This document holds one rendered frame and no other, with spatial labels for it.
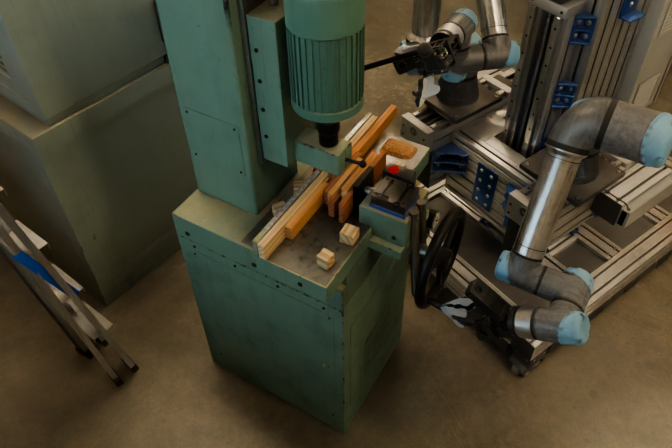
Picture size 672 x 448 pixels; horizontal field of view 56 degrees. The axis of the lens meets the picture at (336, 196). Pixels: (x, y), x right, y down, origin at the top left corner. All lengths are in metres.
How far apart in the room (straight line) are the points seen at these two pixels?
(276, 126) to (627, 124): 0.80
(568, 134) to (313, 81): 0.57
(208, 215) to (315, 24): 0.74
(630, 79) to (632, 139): 0.85
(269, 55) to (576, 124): 0.70
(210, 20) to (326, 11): 0.29
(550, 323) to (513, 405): 0.97
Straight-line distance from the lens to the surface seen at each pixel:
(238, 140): 1.64
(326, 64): 1.38
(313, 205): 1.64
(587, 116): 1.46
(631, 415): 2.54
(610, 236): 2.75
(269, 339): 2.05
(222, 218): 1.83
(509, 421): 2.40
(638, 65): 2.26
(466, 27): 1.75
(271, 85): 1.52
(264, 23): 1.43
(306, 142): 1.62
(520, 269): 1.55
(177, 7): 1.53
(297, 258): 1.56
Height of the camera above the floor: 2.09
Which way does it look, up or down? 44 degrees down
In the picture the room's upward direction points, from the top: 1 degrees counter-clockwise
